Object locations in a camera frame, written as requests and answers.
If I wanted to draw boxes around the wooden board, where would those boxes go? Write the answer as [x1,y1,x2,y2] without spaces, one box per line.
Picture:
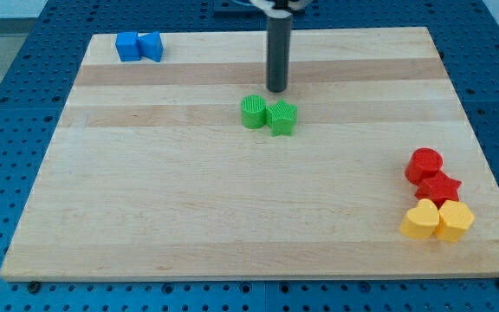
[0,27,499,282]

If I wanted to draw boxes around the green cylinder block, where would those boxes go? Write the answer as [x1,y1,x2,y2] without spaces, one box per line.
[241,94,267,129]

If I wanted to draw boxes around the green star block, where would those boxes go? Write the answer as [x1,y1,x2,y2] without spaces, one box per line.
[265,99,298,136]

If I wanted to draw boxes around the red star block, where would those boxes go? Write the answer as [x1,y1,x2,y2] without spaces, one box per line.
[415,171,462,207]

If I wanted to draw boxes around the yellow heart block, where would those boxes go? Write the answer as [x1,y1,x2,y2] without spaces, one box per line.
[399,198,440,239]

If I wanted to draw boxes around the yellow pentagon block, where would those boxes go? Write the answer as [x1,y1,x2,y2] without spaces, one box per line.
[434,200,475,243]

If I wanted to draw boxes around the blue triangle block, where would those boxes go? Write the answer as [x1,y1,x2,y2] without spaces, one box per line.
[138,31,164,62]

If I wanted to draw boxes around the red cylinder block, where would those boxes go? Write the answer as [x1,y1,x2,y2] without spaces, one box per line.
[405,147,444,185]

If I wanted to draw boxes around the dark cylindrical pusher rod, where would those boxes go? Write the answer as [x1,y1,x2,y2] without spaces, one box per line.
[266,10,293,93]

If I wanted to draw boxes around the blue cube block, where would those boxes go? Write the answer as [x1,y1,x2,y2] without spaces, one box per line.
[115,31,141,62]

